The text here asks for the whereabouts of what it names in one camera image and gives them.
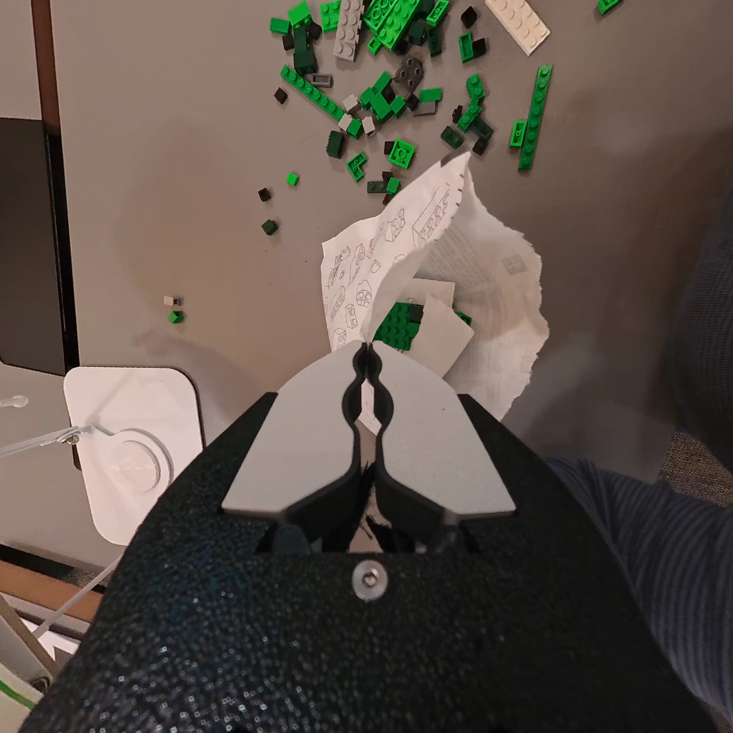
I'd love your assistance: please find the narrow long green plate brick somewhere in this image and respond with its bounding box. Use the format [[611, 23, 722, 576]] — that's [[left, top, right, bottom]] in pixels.
[[279, 64, 346, 123]]

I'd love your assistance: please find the person's striped blue shirt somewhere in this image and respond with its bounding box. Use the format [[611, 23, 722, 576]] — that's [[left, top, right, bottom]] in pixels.
[[547, 457, 733, 733]]

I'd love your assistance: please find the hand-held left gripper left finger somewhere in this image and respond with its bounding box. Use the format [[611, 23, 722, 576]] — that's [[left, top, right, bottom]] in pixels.
[[221, 342, 376, 553]]

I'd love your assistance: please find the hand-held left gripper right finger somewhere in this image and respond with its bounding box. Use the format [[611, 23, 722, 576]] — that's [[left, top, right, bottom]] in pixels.
[[369, 342, 516, 552]]

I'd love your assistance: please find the torn white printed paper bag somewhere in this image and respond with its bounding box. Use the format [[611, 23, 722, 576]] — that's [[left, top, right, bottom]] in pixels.
[[321, 152, 551, 422]]

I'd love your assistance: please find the pile of green building bricks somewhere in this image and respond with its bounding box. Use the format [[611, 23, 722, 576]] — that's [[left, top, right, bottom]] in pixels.
[[258, 0, 625, 236]]

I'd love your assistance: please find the white square plastic base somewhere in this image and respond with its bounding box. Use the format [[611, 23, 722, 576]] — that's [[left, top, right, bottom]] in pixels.
[[63, 366, 205, 546]]

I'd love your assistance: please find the white cable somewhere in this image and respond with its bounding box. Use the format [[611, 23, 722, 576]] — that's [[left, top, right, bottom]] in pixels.
[[31, 564, 124, 638]]

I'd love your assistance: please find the light grey studded plate brick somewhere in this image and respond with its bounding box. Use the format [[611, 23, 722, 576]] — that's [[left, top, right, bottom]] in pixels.
[[334, 0, 368, 61]]

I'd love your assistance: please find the green studded plate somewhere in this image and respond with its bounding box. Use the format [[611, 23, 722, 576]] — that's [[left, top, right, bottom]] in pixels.
[[371, 302, 426, 351]]

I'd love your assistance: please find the thin metal wire arm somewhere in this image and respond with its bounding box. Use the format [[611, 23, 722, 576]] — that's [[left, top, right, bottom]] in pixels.
[[0, 423, 96, 459]]

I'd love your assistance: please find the white studded plate brick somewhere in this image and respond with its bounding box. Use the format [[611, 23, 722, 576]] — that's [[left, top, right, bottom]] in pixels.
[[485, 0, 552, 57]]

